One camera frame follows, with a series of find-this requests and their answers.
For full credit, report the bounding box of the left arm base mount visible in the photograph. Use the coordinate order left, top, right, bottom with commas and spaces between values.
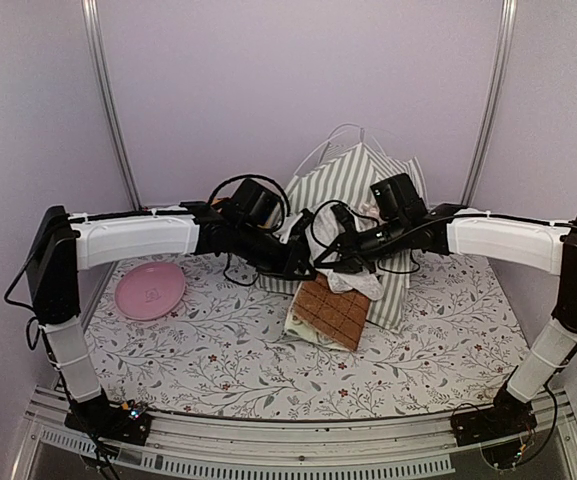
64, 390, 152, 446

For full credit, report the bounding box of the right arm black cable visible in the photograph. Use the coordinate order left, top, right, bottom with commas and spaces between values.
307, 199, 577, 276

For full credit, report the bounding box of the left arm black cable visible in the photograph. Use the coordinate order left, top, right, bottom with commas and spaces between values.
207, 173, 292, 286

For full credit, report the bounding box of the left aluminium frame post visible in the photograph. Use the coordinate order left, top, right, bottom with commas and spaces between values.
81, 0, 142, 209

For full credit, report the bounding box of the right aluminium frame post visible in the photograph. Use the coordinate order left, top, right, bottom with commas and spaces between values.
461, 0, 518, 205

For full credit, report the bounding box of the aluminium frame post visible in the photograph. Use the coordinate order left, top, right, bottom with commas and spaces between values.
81, 0, 142, 209
461, 0, 518, 205

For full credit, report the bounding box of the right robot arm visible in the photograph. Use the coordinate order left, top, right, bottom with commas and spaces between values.
314, 174, 577, 436

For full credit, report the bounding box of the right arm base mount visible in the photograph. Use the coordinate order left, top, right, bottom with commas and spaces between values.
450, 388, 537, 470

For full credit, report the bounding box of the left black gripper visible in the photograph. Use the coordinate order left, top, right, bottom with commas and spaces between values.
233, 222, 317, 280

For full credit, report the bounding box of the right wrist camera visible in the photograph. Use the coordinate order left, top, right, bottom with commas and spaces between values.
331, 202, 358, 236

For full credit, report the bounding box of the floral table cloth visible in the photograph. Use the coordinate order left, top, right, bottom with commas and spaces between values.
86, 254, 528, 420

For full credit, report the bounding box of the avocado print cushion mat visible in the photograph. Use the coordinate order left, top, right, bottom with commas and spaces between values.
284, 274, 371, 352

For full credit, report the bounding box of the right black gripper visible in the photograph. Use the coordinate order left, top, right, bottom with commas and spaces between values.
315, 216, 409, 273

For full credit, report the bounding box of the pink round plate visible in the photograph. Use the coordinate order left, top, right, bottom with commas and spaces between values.
114, 262, 186, 321

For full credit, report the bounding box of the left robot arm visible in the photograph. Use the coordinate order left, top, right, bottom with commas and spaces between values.
25, 175, 315, 434

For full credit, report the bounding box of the striped fabric pet tent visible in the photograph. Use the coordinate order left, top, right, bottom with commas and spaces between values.
257, 139, 427, 331

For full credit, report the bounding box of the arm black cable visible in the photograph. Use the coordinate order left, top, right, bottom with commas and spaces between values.
307, 199, 577, 276
207, 173, 292, 286

